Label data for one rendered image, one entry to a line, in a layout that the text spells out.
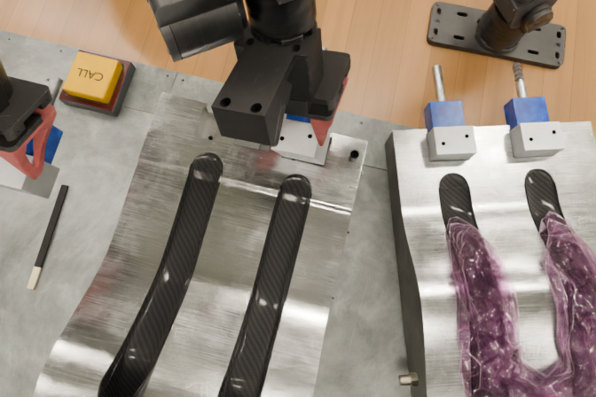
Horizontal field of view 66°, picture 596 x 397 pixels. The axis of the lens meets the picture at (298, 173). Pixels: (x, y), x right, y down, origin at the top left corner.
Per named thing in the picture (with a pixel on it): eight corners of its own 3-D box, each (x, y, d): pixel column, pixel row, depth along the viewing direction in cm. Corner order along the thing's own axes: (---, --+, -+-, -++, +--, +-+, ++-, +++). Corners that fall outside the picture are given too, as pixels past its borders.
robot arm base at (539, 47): (592, 42, 60) (595, -4, 62) (442, 11, 61) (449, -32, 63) (559, 70, 68) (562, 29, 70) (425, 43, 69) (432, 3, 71)
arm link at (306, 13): (252, 63, 37) (233, -15, 32) (230, 26, 41) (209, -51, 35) (328, 35, 38) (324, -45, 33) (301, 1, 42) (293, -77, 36)
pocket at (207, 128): (210, 113, 60) (205, 102, 56) (249, 122, 60) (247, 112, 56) (200, 145, 59) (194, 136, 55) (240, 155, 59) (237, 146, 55)
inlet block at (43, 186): (49, 83, 55) (22, 62, 49) (89, 92, 54) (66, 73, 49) (7, 188, 52) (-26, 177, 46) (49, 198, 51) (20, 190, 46)
